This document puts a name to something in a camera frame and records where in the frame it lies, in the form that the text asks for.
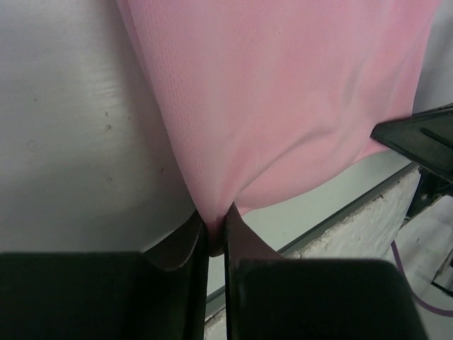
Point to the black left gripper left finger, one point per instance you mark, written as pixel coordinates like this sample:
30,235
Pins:
156,294

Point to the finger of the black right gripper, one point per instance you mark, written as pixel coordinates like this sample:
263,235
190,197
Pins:
424,138

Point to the pink t shirt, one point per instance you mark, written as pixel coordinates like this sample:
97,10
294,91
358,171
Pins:
266,100

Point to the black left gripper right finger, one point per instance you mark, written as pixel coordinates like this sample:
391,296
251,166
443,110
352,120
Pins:
271,297

